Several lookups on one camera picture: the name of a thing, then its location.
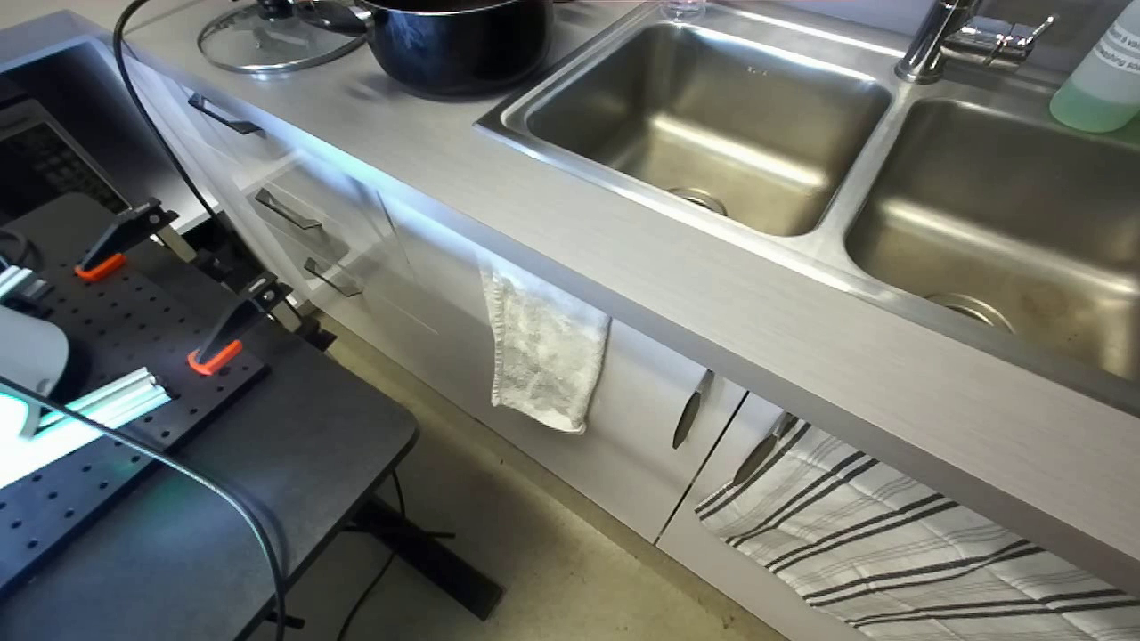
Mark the glass pot lid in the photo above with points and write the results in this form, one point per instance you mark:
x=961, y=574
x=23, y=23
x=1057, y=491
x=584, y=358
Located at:
x=255, y=46

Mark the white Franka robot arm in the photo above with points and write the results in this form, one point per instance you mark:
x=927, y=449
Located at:
x=25, y=350

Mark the black cooking pot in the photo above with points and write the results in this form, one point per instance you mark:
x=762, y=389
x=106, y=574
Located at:
x=458, y=55

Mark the white hanging dish towel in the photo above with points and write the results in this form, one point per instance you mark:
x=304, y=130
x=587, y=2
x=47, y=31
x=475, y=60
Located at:
x=544, y=358

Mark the grey kitchen base cabinet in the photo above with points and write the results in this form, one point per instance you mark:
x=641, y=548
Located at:
x=430, y=296

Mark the stainless steel double sink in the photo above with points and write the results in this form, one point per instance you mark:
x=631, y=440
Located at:
x=762, y=130

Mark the black clamp with orange tip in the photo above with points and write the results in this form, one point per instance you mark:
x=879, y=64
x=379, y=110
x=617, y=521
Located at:
x=118, y=236
x=244, y=322

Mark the black robot table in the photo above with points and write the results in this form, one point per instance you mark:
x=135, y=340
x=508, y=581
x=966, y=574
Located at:
x=236, y=511

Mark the striped hanging kitchen towel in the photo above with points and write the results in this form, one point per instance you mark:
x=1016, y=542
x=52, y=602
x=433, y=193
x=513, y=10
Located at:
x=902, y=548

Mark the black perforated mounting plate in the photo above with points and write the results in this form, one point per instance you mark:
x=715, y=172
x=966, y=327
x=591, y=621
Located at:
x=113, y=342

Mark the chrome sink faucet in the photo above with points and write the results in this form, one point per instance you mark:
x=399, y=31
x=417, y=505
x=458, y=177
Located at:
x=948, y=40

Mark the green dish soap bottle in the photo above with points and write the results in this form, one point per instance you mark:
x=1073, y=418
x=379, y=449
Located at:
x=1105, y=84

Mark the aluminium extrusion rail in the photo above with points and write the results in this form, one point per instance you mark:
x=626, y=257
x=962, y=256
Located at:
x=109, y=402

